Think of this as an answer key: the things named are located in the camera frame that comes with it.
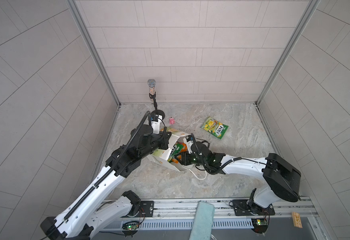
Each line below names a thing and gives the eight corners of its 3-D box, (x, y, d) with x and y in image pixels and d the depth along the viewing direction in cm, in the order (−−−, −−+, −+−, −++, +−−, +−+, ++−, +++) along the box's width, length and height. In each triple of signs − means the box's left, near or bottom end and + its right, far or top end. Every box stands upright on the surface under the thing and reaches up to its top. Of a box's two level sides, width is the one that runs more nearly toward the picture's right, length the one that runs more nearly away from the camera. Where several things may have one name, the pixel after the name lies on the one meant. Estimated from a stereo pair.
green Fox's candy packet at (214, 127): (199, 128, 104) (199, 125, 102) (206, 118, 110) (207, 115, 107) (221, 140, 98) (222, 137, 96) (227, 128, 104) (229, 126, 101)
